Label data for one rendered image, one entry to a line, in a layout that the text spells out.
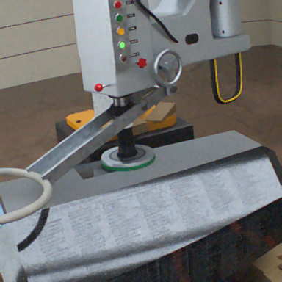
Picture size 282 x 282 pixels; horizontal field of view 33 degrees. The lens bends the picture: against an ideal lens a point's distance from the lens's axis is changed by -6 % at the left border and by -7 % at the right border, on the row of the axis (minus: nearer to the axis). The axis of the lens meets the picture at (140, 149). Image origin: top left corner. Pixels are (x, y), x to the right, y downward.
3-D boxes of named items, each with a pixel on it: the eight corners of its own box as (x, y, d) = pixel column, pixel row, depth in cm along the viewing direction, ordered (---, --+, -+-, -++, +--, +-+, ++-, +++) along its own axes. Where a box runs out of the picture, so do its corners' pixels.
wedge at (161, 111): (160, 110, 279) (158, 101, 277) (176, 111, 274) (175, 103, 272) (143, 121, 262) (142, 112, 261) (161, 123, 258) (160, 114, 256)
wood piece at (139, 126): (110, 127, 259) (109, 118, 257) (127, 122, 264) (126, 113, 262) (131, 136, 243) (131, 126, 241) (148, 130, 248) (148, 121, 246)
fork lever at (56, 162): (150, 84, 216) (146, 75, 214) (181, 90, 203) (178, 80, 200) (26, 176, 184) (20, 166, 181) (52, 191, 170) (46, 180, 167)
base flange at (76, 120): (64, 122, 290) (64, 114, 288) (140, 104, 308) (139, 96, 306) (93, 145, 248) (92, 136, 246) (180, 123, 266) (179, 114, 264)
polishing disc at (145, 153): (135, 170, 190) (134, 167, 189) (91, 163, 201) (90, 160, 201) (164, 150, 206) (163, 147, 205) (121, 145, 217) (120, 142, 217)
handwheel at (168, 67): (168, 79, 200) (164, 44, 194) (186, 82, 193) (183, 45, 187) (140, 87, 191) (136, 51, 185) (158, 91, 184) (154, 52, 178)
